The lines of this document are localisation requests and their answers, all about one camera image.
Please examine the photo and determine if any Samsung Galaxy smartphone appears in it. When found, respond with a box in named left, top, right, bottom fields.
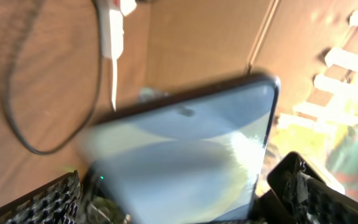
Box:
left=81, top=72, right=280, bottom=223

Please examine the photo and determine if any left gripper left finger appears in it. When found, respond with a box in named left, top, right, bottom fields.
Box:
left=0, top=171, right=82, bottom=224

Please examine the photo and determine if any white power strip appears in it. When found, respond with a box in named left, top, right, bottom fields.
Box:
left=96, top=0, right=137, bottom=60

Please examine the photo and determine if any black USB charging cable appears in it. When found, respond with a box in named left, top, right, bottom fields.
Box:
left=0, top=0, right=104, bottom=156

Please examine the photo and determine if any white power strip cord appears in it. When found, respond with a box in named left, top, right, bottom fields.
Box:
left=110, top=57, right=119, bottom=112

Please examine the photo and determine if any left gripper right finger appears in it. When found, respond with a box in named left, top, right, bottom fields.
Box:
left=267, top=152, right=358, bottom=224

